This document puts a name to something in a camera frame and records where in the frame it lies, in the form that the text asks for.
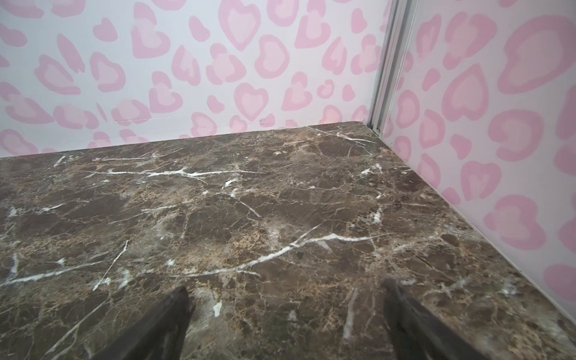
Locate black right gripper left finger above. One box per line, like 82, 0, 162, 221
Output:
93, 286, 191, 360

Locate right corner frame post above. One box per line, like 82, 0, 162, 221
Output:
367, 0, 419, 137

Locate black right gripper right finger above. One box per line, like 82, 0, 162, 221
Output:
382, 278, 487, 360

